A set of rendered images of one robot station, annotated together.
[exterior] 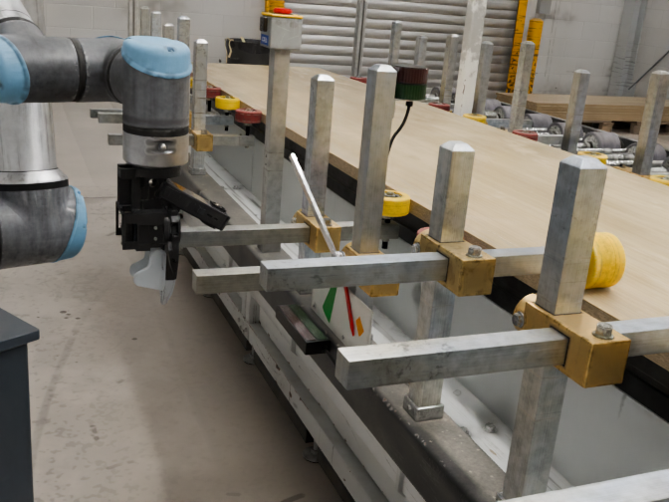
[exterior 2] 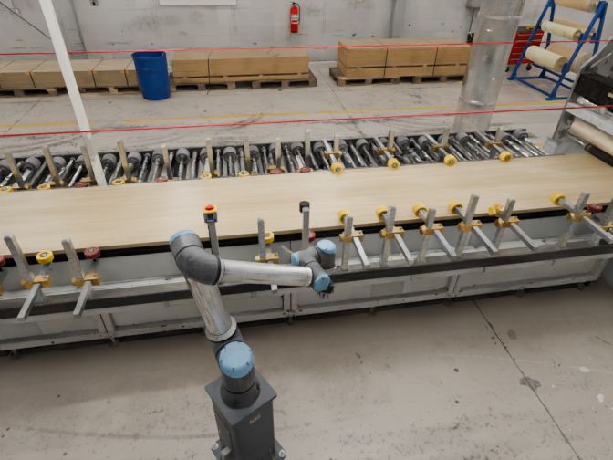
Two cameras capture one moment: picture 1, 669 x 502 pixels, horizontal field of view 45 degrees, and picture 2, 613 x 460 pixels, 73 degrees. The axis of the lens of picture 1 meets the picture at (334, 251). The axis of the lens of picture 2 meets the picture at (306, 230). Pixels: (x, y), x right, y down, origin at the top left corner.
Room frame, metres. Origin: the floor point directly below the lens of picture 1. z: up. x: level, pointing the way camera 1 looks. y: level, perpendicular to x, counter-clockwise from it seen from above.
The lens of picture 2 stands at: (0.85, 1.80, 2.41)
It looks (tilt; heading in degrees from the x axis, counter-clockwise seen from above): 36 degrees down; 283
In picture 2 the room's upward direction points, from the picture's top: 1 degrees clockwise
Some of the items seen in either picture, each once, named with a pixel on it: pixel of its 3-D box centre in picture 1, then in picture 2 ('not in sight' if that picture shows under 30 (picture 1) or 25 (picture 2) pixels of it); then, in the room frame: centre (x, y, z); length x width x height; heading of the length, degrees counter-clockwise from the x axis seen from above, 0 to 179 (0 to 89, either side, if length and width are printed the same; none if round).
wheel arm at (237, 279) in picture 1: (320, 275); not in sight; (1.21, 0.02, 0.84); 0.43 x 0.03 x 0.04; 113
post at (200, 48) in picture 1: (198, 121); (78, 273); (2.43, 0.45, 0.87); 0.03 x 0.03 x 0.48; 23
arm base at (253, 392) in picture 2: not in sight; (239, 384); (1.41, 0.74, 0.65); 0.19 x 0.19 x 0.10
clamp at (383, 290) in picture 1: (370, 267); not in sight; (1.26, -0.06, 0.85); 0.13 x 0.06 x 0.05; 23
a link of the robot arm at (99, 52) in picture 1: (113, 71); (306, 260); (1.19, 0.34, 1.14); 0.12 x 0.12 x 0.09; 40
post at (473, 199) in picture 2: not in sight; (465, 227); (0.36, -0.45, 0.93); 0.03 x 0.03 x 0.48; 23
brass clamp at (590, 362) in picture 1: (566, 337); (391, 233); (0.80, -0.26, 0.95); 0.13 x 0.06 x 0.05; 23
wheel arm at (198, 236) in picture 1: (292, 234); (270, 265); (1.45, 0.08, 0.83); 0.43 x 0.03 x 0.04; 113
